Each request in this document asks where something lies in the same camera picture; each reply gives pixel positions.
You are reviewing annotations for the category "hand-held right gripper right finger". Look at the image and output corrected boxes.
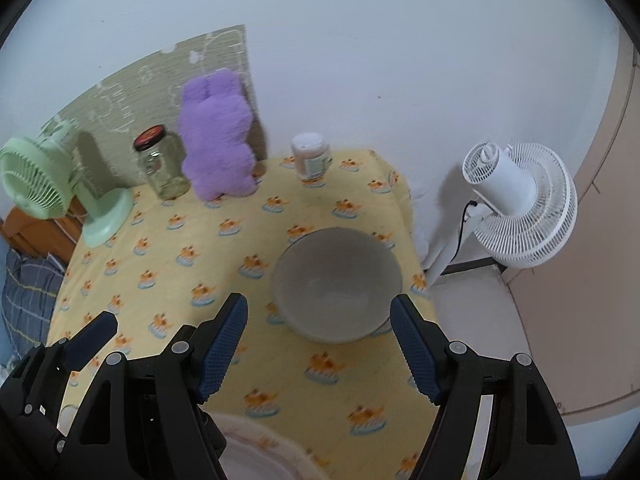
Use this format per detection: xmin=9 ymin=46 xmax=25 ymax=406
xmin=391 ymin=295 xmax=581 ymax=480

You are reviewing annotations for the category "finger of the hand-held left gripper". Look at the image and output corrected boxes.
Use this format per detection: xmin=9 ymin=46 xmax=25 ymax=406
xmin=0 ymin=402 xmax=76 ymax=476
xmin=0 ymin=310 xmax=119 ymax=411

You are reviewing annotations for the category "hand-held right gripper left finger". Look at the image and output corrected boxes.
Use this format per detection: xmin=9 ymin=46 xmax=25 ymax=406
xmin=65 ymin=292 xmax=249 ymax=480

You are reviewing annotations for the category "scalloped floral plate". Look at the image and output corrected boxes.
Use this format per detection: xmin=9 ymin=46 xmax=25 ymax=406
xmin=220 ymin=412 xmax=333 ymax=480

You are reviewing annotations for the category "cream bowl with scroll pattern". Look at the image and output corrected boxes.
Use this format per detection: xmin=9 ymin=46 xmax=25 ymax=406
xmin=271 ymin=227 xmax=404 ymax=345

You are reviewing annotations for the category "white plate with red pattern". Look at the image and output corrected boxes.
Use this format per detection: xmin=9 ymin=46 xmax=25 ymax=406
xmin=222 ymin=432 xmax=306 ymax=480

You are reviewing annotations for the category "blue plaid cloth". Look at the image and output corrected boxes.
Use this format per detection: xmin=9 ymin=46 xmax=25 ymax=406
xmin=0 ymin=240 xmax=66 ymax=366

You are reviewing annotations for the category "yellow printed tablecloth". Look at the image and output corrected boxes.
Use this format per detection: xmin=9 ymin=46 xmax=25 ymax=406
xmin=47 ymin=147 xmax=441 ymax=480

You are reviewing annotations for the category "wooden chair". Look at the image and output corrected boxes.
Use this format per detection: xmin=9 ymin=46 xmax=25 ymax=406
xmin=0 ymin=205 xmax=83 ymax=263

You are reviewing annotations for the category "green desk fan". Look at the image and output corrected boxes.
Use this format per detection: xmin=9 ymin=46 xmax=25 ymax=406
xmin=0 ymin=120 xmax=135 ymax=247

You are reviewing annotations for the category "white desk fan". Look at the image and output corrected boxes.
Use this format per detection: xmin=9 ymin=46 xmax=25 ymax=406
xmin=425 ymin=141 xmax=578 ymax=288

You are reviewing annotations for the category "beige door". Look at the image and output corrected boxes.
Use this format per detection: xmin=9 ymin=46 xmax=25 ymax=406
xmin=505 ymin=25 xmax=640 ymax=426

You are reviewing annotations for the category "glass jar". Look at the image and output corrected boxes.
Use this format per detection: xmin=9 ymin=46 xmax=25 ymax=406
xmin=132 ymin=124 xmax=192 ymax=198

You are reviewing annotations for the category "cotton swab container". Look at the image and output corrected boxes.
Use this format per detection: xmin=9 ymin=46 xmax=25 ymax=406
xmin=291 ymin=132 xmax=333 ymax=181

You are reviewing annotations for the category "purple plush toy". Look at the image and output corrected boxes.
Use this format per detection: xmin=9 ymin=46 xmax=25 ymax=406
xmin=178 ymin=70 xmax=261 ymax=200

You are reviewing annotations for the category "black fan cable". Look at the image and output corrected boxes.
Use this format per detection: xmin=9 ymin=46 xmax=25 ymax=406
xmin=450 ymin=200 xmax=478 ymax=266

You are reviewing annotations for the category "green patterned wall mat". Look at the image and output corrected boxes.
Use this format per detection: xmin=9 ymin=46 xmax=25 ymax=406
xmin=40 ymin=24 xmax=256 ymax=188

